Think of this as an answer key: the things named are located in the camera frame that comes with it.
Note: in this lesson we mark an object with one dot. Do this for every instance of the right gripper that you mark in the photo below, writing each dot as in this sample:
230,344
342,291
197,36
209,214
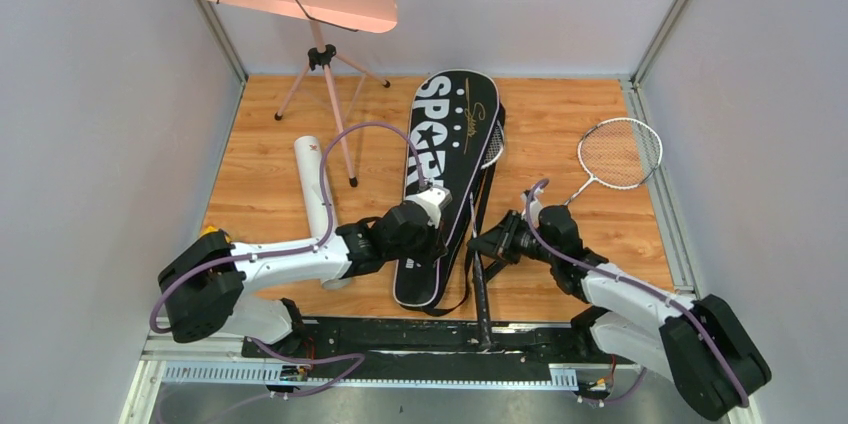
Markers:
499,240

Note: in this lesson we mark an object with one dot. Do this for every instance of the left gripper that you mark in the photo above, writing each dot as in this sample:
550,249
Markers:
430,235

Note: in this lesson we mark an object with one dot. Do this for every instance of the black sport racket bag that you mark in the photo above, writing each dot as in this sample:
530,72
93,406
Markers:
456,123

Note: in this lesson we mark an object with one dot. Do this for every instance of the white shuttlecock tube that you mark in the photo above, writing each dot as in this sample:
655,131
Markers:
321,214

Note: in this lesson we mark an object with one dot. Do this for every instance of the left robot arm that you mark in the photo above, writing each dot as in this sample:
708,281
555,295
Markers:
211,286

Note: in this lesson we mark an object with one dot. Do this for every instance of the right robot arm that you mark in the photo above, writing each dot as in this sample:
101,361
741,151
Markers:
649,308

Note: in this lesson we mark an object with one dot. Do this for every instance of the yellow blue toy block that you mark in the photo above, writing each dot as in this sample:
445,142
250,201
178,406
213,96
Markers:
215,230

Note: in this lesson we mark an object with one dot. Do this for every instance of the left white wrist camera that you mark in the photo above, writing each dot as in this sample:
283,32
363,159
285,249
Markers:
433,201

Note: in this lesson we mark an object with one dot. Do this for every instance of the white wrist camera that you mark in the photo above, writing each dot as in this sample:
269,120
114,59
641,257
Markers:
531,206
433,201

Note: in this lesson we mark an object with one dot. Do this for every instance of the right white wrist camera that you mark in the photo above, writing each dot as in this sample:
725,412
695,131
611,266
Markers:
531,206

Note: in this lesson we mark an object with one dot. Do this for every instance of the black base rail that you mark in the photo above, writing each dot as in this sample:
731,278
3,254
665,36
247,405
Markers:
581,357

